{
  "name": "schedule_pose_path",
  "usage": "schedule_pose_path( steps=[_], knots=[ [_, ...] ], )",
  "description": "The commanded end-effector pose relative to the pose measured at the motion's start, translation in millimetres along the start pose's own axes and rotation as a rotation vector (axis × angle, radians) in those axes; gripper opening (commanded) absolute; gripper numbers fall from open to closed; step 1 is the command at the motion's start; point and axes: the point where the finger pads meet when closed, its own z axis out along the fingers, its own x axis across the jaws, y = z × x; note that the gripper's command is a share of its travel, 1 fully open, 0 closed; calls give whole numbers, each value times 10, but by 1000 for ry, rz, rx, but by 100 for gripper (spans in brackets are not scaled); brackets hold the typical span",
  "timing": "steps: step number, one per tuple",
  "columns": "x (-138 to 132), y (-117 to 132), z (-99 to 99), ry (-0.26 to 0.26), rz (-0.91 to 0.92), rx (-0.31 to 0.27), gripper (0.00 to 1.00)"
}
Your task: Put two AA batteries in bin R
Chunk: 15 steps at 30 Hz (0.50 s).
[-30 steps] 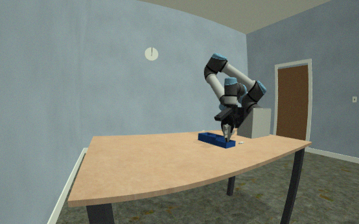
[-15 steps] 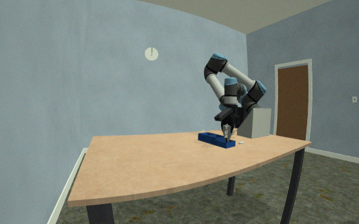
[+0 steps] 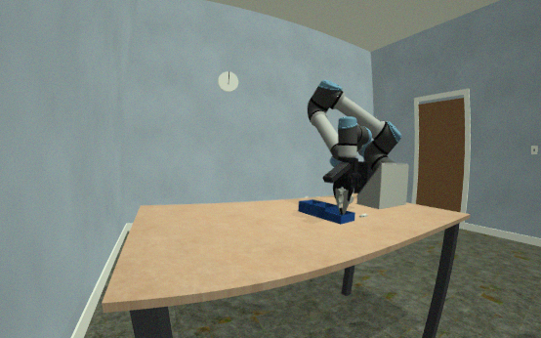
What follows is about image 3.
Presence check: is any blue rack of bins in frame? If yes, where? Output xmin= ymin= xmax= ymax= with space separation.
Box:
xmin=298 ymin=199 xmax=355 ymax=225

